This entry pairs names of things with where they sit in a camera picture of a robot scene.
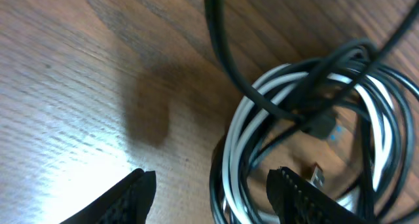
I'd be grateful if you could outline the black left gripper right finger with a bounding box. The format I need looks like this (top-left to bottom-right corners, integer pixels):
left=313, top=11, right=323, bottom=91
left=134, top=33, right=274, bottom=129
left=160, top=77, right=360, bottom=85
left=266, top=167, right=366, bottom=224

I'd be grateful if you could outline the black usb cable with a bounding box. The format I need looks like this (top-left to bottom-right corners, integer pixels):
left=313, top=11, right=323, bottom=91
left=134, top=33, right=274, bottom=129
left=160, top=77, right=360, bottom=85
left=203, top=0, right=419, bottom=224

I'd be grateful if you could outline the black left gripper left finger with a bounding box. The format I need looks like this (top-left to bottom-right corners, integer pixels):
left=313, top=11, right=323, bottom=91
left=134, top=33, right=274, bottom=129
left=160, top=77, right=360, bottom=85
left=64, top=168, right=156, bottom=224

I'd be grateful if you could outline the white usb cable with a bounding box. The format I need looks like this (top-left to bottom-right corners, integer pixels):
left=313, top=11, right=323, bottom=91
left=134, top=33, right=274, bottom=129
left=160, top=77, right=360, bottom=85
left=221, top=62, right=395, bottom=224

